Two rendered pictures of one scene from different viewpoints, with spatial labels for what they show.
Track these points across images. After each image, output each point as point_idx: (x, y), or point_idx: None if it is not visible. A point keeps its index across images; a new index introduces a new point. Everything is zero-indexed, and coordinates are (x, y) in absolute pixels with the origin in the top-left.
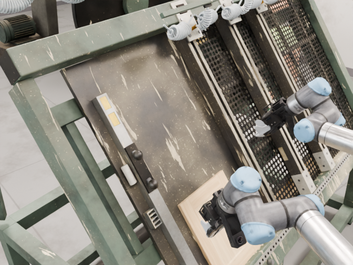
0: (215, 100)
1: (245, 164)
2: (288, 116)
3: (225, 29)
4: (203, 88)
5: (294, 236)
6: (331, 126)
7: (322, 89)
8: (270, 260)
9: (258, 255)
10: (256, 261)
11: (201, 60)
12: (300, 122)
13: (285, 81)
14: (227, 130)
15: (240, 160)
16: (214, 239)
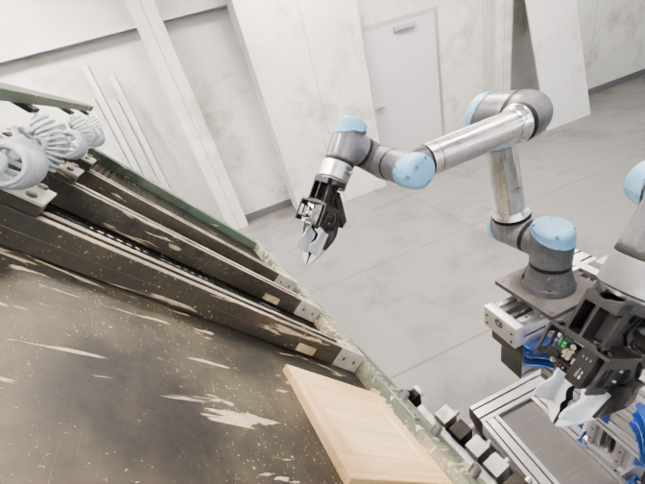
0: (183, 282)
1: (287, 332)
2: (337, 197)
3: (67, 195)
4: (142, 283)
5: (364, 354)
6: (437, 141)
7: (364, 123)
8: (404, 393)
9: (399, 403)
10: (407, 411)
11: (96, 238)
12: (411, 158)
13: (193, 231)
14: (233, 312)
15: (277, 333)
16: (391, 450)
